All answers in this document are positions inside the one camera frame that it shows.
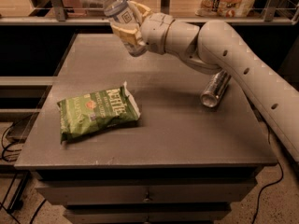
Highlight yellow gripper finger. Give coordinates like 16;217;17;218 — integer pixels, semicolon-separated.
110;22;145;46
128;0;153;23

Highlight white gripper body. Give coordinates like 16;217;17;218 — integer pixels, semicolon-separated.
140;13;175;54

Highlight clear plastic water bottle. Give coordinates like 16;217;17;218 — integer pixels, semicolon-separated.
105;0;146;57

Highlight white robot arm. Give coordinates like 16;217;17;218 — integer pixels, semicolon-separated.
110;1;299;161

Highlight clear plastic container on shelf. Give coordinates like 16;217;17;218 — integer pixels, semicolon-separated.
79;0;118;17

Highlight colourful snack bag on shelf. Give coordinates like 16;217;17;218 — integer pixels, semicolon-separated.
195;0;255;18

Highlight silver metal can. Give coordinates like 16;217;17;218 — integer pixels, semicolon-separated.
200;70;231;108

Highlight green chips bag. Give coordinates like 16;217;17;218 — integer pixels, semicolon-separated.
57;82;141;143

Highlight grey table with drawers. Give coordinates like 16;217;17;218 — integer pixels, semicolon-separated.
16;34;277;224

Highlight metal shelf rail frame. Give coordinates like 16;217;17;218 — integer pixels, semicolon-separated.
0;0;299;25

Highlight black cable on right floor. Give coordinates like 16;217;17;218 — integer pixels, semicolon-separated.
250;133;285;224

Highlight black cables on left floor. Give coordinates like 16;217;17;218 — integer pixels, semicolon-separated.
0;114;48;224

